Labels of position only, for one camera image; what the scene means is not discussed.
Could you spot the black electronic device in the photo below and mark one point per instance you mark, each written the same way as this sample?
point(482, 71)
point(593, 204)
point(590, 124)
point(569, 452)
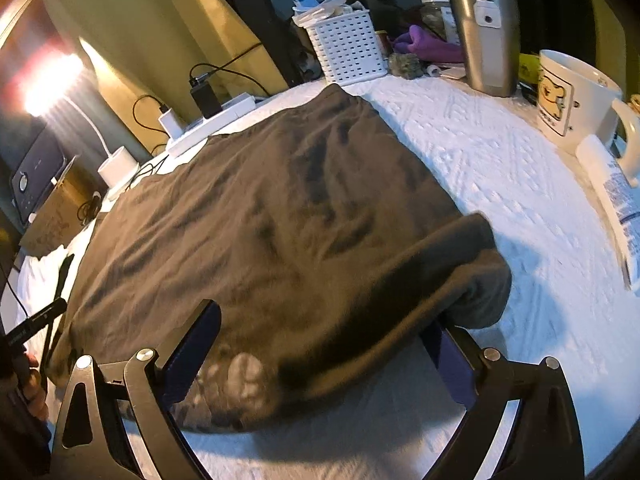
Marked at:
point(37, 175)

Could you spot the white squeeze tube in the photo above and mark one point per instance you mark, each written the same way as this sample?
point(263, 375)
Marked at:
point(607, 185)

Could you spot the dark olive printed t-shirt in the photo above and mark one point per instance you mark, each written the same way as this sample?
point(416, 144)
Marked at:
point(275, 220)

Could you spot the stainless steel tumbler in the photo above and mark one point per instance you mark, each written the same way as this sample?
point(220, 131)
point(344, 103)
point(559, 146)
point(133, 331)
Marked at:
point(487, 60)

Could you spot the yellow packet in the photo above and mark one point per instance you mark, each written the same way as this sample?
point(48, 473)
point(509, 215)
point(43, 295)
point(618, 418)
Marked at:
point(529, 72)

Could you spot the cardboard box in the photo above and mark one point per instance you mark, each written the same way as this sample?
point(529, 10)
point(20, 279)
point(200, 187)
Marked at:
point(55, 220)

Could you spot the purple cloth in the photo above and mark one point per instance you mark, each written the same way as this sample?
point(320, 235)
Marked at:
point(425, 45)

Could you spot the small brown jar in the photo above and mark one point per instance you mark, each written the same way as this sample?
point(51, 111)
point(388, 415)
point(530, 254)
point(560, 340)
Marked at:
point(383, 42)

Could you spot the yellow curtain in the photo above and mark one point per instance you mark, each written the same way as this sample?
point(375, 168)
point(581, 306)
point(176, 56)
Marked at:
point(150, 20)

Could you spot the white textured blanket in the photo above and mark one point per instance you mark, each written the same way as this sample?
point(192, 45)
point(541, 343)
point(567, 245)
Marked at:
point(500, 170)

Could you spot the grey rough stone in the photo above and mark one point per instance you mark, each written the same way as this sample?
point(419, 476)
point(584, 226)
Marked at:
point(406, 66)

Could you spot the white mug with bear print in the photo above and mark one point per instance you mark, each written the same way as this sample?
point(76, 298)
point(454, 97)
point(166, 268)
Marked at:
point(575, 95)

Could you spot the white charger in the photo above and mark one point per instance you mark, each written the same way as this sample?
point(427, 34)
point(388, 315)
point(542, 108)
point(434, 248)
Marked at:
point(171, 124)

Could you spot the person's left hand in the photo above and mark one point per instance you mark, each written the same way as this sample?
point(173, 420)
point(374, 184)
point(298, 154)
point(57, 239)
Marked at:
point(37, 395)

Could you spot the white slotted plastic basket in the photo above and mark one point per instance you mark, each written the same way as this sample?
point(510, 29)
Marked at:
point(345, 50)

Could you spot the smooth white cloth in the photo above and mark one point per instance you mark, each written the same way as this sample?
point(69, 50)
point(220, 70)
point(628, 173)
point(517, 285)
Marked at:
point(45, 285)

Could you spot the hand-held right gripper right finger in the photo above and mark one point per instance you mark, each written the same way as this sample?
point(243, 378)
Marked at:
point(452, 365)

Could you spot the black frame post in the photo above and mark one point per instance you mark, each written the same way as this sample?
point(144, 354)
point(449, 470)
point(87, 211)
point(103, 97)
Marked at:
point(255, 15)

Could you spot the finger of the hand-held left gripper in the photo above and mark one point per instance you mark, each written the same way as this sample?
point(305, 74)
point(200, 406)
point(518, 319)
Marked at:
point(45, 314)

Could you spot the black charger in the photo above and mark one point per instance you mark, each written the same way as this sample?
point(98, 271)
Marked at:
point(206, 100)

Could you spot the crumpled paper packets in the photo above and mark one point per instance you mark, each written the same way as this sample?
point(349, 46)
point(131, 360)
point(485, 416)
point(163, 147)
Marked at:
point(325, 7)

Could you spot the clear jar with white lid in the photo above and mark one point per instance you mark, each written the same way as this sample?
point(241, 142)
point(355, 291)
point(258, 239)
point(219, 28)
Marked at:
point(435, 15)

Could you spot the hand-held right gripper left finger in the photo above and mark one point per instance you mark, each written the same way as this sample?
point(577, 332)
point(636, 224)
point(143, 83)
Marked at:
point(192, 355)

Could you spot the white power strip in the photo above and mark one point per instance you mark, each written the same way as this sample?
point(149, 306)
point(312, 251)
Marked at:
point(235, 107)

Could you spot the white desk lamp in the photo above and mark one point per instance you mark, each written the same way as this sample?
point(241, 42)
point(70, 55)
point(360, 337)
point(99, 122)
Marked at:
point(117, 170)

